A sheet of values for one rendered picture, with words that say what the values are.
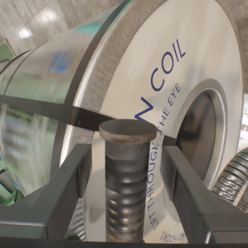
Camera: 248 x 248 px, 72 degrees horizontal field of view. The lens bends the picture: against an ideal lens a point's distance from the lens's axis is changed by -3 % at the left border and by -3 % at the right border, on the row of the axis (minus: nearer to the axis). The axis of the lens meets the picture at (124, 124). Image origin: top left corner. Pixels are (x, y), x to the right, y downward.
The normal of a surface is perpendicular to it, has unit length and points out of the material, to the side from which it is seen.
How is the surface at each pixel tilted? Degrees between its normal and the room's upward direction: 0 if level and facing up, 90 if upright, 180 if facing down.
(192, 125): 16
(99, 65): 89
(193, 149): 47
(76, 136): 89
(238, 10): 0
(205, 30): 90
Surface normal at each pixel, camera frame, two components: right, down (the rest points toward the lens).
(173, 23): 0.69, 0.15
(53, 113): -0.68, -0.22
